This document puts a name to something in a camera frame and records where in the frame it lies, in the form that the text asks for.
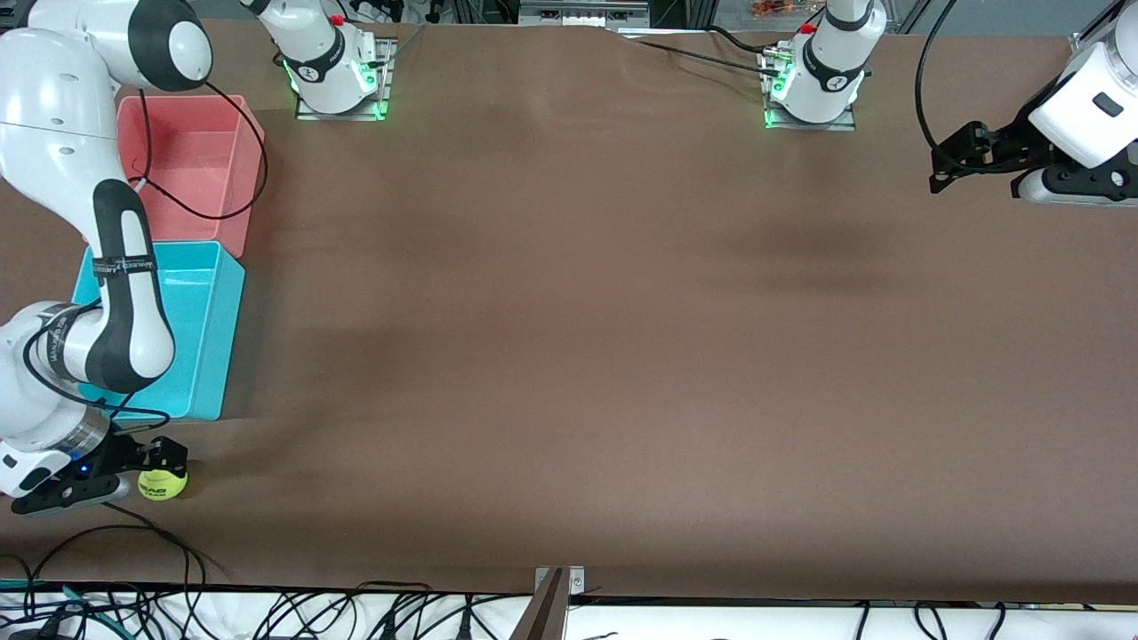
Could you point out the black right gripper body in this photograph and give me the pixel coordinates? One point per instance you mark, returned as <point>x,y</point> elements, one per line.
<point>130,453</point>

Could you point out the yellow-green tennis ball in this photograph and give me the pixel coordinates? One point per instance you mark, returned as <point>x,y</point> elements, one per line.
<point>166,487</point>

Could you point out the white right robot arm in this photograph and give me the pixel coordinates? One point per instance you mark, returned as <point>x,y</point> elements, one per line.
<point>53,107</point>

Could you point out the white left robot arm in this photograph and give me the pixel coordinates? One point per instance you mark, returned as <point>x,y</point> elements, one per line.
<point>831,53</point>

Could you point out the blue plastic bin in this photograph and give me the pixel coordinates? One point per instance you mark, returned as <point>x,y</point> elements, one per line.
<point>200,338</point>

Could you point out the pink plastic bin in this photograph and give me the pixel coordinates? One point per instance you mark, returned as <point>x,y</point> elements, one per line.
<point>196,151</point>

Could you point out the orange items in clear box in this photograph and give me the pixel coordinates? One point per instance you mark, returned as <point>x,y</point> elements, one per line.
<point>773,9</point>

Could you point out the black power plug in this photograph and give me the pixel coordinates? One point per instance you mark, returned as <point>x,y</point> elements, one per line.
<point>464,625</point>
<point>388,628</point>

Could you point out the grey metal pole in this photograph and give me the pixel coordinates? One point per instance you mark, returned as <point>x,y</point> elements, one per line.
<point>544,618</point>

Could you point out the grey metal box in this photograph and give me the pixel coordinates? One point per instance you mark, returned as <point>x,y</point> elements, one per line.
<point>582,13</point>

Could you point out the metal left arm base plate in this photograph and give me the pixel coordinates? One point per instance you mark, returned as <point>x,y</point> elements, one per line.
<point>840,125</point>

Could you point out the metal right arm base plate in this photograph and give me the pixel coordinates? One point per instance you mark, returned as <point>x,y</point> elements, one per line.
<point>389,89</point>

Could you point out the small metal table bracket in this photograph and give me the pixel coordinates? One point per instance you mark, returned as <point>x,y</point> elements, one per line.
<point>576,582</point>

